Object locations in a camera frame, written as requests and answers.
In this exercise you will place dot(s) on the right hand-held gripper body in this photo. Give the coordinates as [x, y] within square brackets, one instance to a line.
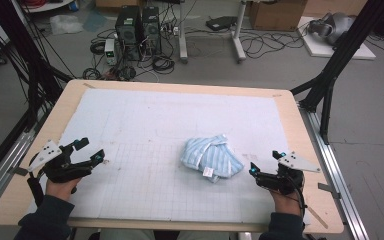
[285, 181]

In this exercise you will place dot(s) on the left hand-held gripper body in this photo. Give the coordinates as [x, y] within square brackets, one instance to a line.
[51, 166]

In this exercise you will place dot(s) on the blue striped towel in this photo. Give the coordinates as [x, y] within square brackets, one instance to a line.
[213, 158]

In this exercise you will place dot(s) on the person's right hand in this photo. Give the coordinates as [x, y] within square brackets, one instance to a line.
[286, 205]

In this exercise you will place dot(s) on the person's left hand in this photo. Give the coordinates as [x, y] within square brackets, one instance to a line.
[60, 190]

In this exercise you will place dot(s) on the black tape piece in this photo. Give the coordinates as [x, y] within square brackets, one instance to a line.
[328, 189]
[20, 171]

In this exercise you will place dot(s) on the thin wooden stick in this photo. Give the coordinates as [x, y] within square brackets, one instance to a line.
[318, 216]

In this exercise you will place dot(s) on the white grid mat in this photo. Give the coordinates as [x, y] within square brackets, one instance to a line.
[146, 116]

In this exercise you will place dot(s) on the white power supply box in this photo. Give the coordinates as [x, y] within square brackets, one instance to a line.
[110, 51]

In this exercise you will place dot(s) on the white floor board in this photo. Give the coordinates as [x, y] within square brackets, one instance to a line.
[320, 50]

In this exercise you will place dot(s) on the clear plastic bag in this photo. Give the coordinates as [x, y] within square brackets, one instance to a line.
[66, 24]

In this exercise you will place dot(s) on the large black computer tower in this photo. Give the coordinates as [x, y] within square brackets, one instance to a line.
[128, 33]

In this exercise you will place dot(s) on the teal floor sheet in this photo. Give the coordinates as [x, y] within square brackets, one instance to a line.
[94, 21]

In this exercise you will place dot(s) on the white desk leg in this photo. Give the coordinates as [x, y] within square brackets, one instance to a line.
[182, 33]
[238, 36]

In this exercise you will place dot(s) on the slim black computer tower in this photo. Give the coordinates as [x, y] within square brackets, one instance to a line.
[151, 30]

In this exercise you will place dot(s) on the grey headset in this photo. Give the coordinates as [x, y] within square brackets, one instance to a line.
[333, 26]

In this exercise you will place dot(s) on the brown cardboard box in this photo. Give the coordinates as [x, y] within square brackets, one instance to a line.
[276, 15]

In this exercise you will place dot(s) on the white round table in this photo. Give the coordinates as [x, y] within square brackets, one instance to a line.
[51, 6]

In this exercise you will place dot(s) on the flat black device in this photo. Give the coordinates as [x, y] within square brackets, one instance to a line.
[220, 22]

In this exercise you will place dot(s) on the white power strip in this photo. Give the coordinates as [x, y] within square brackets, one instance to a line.
[170, 30]

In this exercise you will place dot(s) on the aluminium rail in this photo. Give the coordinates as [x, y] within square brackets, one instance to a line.
[343, 193]
[0, 176]

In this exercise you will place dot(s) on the black frame stand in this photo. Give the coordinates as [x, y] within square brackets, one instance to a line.
[36, 76]
[330, 73]

